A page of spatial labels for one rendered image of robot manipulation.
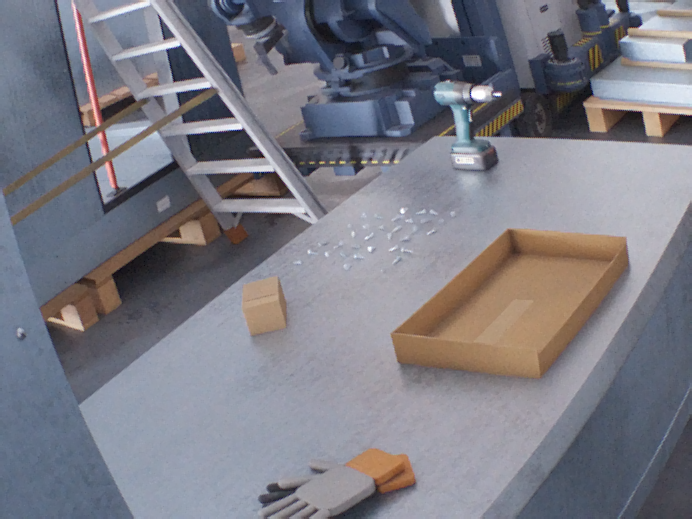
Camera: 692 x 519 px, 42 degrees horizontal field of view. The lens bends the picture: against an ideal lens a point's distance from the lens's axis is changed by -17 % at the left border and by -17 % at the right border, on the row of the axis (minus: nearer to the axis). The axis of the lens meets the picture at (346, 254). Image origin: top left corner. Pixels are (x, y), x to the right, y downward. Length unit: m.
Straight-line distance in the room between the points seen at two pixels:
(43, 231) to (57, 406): 3.24
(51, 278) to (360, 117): 1.44
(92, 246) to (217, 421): 2.52
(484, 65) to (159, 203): 1.55
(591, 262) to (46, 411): 1.38
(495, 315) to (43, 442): 1.20
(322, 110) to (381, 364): 2.50
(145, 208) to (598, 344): 3.00
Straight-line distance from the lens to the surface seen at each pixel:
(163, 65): 4.56
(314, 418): 1.75
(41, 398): 0.87
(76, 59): 8.47
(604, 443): 1.94
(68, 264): 4.20
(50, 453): 0.89
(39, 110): 4.07
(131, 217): 4.41
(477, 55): 4.60
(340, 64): 4.11
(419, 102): 4.17
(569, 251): 2.06
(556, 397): 1.63
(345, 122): 4.22
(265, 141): 3.88
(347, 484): 1.49
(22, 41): 4.03
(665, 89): 4.73
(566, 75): 4.76
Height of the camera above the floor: 1.53
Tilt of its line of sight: 22 degrees down
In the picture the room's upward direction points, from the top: 15 degrees counter-clockwise
